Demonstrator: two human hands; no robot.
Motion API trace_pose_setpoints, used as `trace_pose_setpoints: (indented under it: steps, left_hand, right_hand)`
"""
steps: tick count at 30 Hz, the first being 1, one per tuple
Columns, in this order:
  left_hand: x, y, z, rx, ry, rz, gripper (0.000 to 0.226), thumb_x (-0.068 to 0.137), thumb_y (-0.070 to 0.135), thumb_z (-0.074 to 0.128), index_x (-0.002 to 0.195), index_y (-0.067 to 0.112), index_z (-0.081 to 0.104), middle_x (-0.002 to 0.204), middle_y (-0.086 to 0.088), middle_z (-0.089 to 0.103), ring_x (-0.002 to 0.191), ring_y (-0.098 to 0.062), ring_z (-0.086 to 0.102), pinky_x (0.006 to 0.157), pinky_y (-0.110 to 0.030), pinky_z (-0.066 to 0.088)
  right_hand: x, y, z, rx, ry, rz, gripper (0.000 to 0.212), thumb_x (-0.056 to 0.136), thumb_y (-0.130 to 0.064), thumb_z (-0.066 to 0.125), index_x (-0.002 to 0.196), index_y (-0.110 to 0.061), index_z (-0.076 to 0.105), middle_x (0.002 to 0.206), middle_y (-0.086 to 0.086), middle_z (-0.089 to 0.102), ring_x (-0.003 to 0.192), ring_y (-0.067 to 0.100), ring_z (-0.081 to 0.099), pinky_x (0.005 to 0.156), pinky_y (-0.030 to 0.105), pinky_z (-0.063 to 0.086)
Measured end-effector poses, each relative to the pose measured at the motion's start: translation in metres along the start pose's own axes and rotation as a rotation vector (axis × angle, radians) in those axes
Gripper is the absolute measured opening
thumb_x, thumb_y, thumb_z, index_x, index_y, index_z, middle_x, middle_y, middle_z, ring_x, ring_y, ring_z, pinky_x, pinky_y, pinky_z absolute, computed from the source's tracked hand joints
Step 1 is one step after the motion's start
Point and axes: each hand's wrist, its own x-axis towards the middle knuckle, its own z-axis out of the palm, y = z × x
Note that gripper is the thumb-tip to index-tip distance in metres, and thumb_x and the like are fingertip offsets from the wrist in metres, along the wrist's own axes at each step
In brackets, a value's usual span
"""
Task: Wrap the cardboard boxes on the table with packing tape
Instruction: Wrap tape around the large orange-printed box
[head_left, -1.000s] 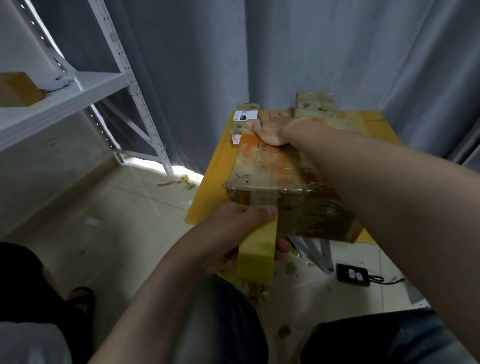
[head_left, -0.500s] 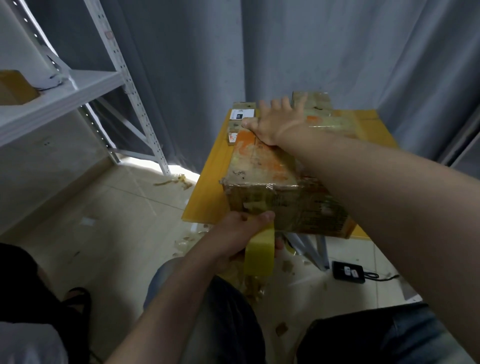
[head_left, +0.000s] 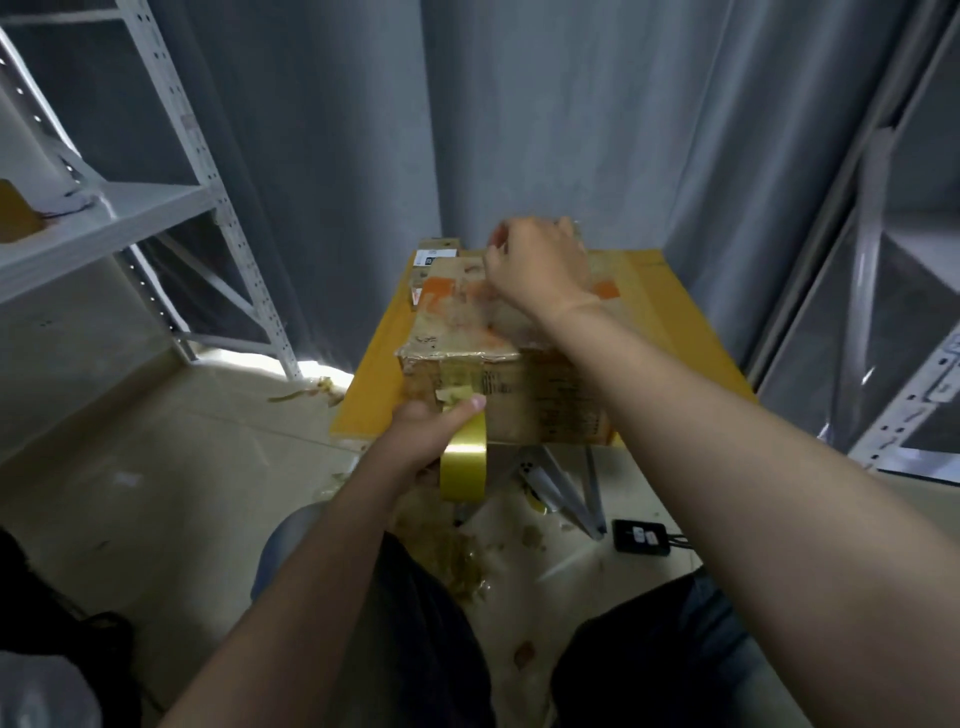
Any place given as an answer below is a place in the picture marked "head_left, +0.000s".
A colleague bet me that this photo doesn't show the long white-labelled cardboard box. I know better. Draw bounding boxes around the long white-labelled cardboard box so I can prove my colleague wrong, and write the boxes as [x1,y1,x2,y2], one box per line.
[408,238,464,309]

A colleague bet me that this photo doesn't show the brown cardboard box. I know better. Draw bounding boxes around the brown cardboard box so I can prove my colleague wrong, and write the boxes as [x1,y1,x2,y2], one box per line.
[0,180,47,245]

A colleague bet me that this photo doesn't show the person's right forearm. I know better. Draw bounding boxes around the person's right forearm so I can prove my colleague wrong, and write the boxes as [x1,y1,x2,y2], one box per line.
[547,300,960,728]

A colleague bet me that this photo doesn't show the large orange print cardboard box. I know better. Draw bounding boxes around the large orange print cardboard box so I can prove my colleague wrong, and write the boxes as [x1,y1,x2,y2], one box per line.
[393,249,624,450]

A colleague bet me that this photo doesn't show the person's left forearm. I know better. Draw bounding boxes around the person's left forearm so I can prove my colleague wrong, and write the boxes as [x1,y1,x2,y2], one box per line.
[157,457,429,728]

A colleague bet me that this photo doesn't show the grey metal shelf unit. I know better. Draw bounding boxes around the grey metal shelf unit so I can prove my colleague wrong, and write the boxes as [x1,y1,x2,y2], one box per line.
[742,0,960,485]
[0,0,305,384]

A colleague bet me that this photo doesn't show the black power adapter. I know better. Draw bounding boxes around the black power adapter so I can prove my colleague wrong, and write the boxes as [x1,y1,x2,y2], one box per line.
[610,517,674,558]

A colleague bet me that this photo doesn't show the person's left hand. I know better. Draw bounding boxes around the person's left hand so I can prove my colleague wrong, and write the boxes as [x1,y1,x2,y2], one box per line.
[360,394,489,489]

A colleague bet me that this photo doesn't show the person's right hand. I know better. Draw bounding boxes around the person's right hand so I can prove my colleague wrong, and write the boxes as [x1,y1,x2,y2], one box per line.
[481,217,609,335]

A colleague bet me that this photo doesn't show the yellow tape roll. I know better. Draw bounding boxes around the yellow tape roll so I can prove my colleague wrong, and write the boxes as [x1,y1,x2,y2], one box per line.
[436,384,492,507]

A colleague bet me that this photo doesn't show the grey curtain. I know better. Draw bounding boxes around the grey curtain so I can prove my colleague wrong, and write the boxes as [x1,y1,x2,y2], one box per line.
[0,0,960,374]

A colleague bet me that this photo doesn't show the yellow wooden table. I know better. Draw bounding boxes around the yellow wooden table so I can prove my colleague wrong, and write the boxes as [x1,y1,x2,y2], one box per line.
[327,249,759,539]

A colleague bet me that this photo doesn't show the person's right leg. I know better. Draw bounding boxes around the person's right leg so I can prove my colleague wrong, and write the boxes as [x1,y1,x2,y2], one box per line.
[552,567,819,728]

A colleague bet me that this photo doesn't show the tape scraps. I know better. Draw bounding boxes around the tape scraps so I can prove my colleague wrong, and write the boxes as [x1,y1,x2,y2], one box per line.
[337,450,504,602]

